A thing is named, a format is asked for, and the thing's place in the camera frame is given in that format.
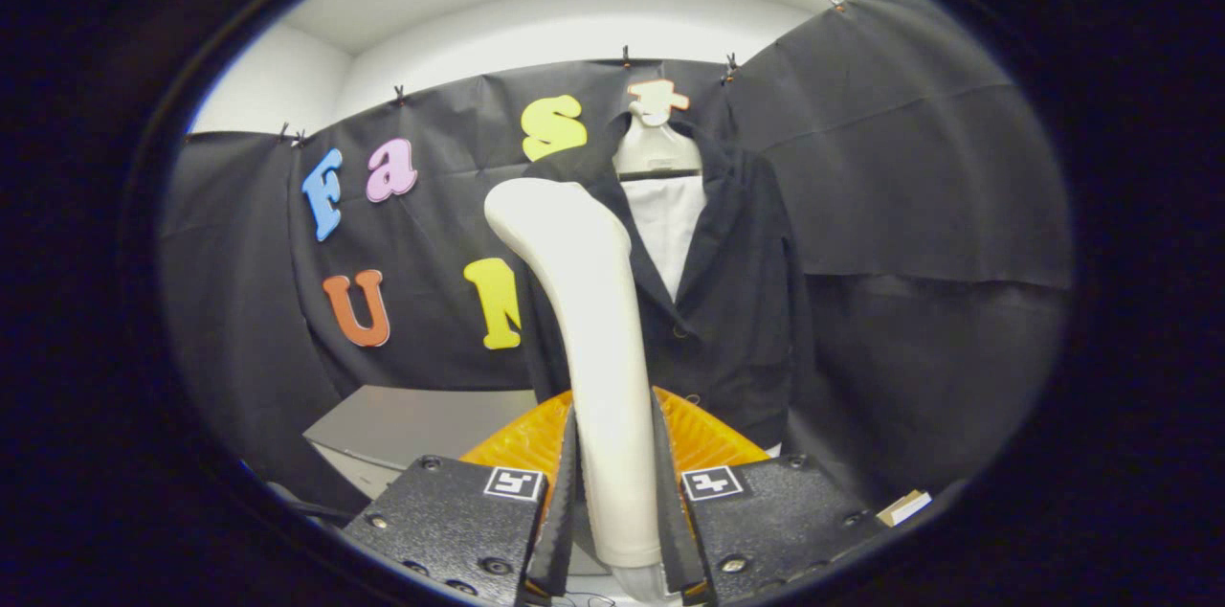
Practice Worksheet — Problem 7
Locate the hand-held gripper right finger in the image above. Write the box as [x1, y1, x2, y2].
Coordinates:
[651, 387, 891, 606]

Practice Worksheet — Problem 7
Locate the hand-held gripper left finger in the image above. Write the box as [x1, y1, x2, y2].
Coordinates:
[343, 389, 580, 606]

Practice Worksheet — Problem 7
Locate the white garment steamer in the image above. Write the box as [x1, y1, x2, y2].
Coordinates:
[483, 178, 666, 603]

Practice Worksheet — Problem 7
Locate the black button jacket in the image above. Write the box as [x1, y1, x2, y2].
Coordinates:
[522, 114, 814, 450]

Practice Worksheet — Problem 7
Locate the grey cabinet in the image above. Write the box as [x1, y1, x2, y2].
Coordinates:
[304, 385, 575, 503]

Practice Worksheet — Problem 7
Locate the brown cardboard box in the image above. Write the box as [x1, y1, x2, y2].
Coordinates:
[876, 489, 932, 528]

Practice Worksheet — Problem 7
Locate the white mannequin torso with stand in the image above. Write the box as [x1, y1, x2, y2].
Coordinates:
[612, 104, 709, 302]

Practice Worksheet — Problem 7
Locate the black backdrop cloth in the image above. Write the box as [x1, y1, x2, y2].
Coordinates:
[158, 0, 1073, 512]

